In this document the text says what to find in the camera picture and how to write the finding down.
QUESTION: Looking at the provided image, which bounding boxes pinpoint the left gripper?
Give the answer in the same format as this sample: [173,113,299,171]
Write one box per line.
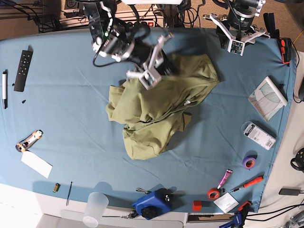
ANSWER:
[203,9,270,56]

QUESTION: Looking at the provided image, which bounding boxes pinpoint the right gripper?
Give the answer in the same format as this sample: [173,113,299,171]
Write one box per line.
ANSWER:
[126,33,175,90]

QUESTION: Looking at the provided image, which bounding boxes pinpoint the green t-shirt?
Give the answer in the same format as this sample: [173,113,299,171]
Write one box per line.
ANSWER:
[105,54,219,160]

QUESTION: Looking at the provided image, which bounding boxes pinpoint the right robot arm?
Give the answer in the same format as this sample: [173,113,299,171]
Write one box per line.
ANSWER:
[83,0,178,90]

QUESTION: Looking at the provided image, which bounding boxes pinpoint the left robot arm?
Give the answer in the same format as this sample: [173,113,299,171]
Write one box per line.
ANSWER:
[203,0,270,56]

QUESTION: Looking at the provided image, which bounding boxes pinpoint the blue clamp top right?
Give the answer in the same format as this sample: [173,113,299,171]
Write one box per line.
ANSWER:
[263,13,280,39]

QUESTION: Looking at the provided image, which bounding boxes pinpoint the blue clamp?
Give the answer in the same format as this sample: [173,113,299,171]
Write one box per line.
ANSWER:
[219,201,252,228]
[263,13,280,39]

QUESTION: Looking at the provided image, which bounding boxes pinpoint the power strip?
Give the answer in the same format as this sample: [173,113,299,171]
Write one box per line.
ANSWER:
[125,20,164,28]

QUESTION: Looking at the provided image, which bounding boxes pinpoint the orange black clamp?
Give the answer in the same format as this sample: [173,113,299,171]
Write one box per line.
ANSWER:
[280,38,292,64]

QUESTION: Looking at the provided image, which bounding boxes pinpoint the clear plastic case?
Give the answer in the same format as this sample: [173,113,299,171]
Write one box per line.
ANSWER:
[241,122,276,150]

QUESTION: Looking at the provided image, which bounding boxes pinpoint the blue tablecloth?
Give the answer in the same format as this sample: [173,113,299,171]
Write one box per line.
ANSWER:
[0,28,296,212]

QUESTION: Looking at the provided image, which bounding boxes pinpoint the pink glue tube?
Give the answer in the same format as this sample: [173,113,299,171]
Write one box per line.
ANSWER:
[217,169,233,189]

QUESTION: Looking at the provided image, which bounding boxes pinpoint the black remote control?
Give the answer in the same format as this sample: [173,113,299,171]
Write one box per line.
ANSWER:
[14,50,33,92]

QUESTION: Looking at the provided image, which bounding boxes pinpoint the blue plastic device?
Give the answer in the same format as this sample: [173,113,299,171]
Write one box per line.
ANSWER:
[132,188,172,220]

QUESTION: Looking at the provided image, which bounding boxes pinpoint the purple tape roll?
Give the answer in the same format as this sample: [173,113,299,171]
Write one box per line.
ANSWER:
[242,155,257,170]

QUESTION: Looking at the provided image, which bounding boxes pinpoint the red tape roll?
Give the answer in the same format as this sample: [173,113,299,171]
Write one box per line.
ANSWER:
[207,189,220,200]

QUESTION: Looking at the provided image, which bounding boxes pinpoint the red block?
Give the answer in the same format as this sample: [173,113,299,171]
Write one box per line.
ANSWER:
[192,200,202,211]

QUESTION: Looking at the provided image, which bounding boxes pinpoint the clear plastic cup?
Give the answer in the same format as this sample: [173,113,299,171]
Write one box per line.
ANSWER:
[83,192,109,228]

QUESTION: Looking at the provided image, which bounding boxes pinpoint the white paper card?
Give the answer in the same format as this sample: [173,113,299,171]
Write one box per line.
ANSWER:
[21,151,53,178]

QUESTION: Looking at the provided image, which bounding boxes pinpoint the orange utility knife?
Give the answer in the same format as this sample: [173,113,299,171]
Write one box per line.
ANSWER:
[15,130,43,152]

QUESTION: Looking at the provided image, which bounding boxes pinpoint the white marker pen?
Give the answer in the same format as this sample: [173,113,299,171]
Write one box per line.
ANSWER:
[2,70,8,109]

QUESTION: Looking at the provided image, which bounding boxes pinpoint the white square card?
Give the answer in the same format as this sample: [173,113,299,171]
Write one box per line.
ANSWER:
[214,192,239,213]

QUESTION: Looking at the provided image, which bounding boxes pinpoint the small green battery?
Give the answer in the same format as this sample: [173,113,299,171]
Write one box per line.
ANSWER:
[53,183,61,193]

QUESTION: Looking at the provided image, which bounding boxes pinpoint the orange screwdriver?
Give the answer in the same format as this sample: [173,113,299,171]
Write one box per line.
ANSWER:
[230,176,263,192]

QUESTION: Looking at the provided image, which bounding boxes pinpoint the black tweezers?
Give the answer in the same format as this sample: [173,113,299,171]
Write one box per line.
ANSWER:
[66,181,73,206]

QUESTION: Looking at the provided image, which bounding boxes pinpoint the black power adapter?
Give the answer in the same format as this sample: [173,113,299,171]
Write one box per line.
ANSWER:
[278,188,302,196]

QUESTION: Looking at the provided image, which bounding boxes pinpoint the blue clamp bottom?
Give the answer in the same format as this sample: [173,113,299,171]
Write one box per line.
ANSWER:
[219,201,252,228]

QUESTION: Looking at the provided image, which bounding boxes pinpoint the keys on ring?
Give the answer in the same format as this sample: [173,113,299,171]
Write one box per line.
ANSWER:
[103,210,139,219]

